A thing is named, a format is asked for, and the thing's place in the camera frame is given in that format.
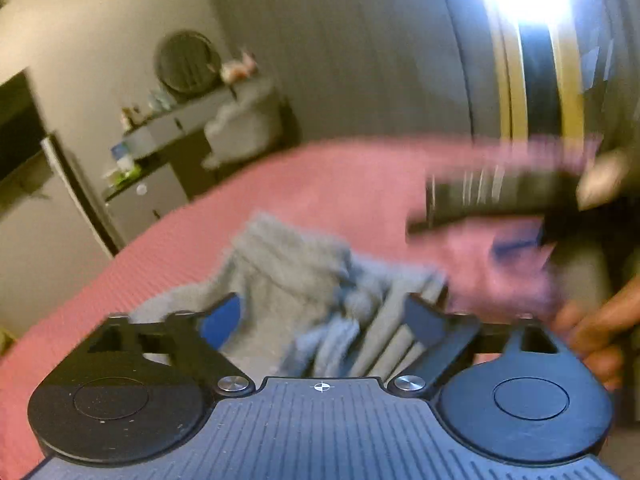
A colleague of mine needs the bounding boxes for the grey sweatpants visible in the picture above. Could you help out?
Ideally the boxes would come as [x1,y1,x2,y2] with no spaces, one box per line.
[130,214,447,382]

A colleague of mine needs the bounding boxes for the person right hand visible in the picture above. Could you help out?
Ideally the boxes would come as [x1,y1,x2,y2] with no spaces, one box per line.
[551,276,640,391]

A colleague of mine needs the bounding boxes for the white leaning board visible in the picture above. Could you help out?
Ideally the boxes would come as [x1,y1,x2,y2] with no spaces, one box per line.
[41,133,122,258]

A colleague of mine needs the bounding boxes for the grey small cabinet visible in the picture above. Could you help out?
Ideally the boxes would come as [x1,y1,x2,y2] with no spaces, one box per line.
[105,164,189,244]

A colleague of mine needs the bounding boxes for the pink ribbed bedspread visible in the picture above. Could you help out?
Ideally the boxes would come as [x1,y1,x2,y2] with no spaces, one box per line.
[1,139,561,479]

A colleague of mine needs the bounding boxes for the white blue container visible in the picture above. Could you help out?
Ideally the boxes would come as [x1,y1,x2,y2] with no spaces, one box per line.
[111,142,136,174]

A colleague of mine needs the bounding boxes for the grey vanity desk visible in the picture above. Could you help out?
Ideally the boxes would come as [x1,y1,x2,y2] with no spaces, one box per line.
[121,77,277,196]

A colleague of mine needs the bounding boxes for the white shell chair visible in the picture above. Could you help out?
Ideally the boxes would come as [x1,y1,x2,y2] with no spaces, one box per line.
[202,88,283,170]

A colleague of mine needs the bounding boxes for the pink toy on vanity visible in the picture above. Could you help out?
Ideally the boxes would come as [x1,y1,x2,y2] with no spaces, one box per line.
[220,51,258,86]

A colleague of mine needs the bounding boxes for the round black mirror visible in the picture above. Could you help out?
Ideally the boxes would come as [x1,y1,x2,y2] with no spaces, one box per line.
[154,29,221,101]

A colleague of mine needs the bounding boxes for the black wall television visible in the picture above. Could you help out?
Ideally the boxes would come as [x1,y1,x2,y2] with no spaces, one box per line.
[0,70,47,180]

